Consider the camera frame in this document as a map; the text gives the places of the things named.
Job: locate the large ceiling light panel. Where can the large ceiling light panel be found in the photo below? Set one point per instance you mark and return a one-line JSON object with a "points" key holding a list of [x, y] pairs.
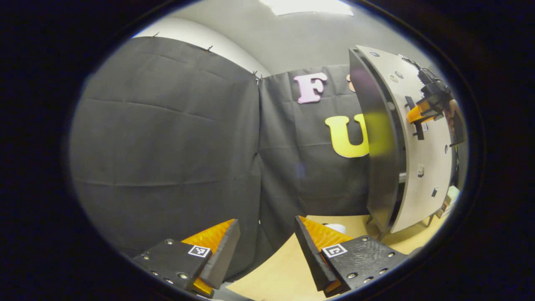
{"points": [[307, 6]]}

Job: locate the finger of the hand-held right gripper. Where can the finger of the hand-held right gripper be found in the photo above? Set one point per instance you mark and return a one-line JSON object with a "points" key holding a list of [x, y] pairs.
{"points": [[418, 113]]}

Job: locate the black backdrop cloth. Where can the black backdrop cloth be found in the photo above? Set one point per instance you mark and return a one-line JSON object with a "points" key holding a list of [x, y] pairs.
{"points": [[167, 146]]}

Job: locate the beige cabinet door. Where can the beige cabinet door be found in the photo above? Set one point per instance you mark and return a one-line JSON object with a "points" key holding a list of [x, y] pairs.
{"points": [[430, 167]]}

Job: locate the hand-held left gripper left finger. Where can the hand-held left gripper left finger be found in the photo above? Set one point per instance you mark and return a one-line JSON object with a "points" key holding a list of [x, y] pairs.
{"points": [[223, 255]]}

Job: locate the white crumpled cloth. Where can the white crumpled cloth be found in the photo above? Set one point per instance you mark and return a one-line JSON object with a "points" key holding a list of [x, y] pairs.
{"points": [[337, 228]]}

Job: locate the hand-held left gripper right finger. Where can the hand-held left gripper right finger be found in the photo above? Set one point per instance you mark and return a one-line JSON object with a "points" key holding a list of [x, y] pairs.
{"points": [[311, 255]]}

